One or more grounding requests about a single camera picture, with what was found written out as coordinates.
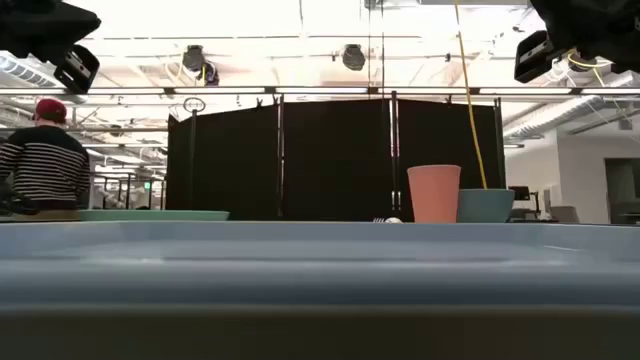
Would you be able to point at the teal green shallow plate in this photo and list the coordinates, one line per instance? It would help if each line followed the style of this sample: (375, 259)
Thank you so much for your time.
(150, 215)

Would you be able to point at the pink ribbed cup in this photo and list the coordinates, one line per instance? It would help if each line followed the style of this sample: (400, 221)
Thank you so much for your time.
(434, 195)

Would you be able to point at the person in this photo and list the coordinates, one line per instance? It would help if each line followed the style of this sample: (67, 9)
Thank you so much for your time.
(45, 160)

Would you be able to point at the black partition screen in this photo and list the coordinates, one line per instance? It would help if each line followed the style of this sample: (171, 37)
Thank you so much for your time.
(325, 160)

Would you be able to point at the black table frame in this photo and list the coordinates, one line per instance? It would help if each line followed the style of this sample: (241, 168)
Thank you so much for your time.
(320, 335)

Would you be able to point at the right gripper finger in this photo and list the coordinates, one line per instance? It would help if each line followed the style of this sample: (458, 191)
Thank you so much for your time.
(565, 20)

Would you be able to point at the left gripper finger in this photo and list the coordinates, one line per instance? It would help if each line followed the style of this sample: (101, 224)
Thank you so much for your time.
(60, 27)

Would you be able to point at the dark computer monitor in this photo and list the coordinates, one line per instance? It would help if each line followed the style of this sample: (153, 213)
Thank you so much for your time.
(520, 193)

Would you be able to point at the long overhead light bar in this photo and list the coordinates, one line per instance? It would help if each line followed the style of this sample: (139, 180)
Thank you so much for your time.
(320, 90)

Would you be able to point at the blue ribbed bowl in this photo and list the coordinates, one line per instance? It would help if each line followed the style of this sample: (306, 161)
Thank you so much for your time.
(485, 205)

